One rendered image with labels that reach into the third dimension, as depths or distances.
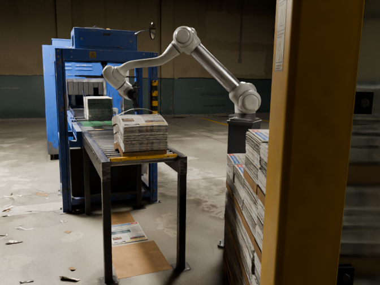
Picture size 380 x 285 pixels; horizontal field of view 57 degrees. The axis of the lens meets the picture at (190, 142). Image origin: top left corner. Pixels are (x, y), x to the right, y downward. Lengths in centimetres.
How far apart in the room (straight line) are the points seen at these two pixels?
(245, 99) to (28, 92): 906
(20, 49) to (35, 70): 65
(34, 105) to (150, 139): 886
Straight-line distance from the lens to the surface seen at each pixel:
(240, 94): 239
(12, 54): 1096
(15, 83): 1094
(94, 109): 423
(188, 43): 237
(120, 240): 301
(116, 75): 259
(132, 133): 219
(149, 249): 286
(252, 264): 161
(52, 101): 578
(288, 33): 49
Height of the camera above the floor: 130
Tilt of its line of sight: 10 degrees down
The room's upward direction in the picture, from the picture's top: 1 degrees clockwise
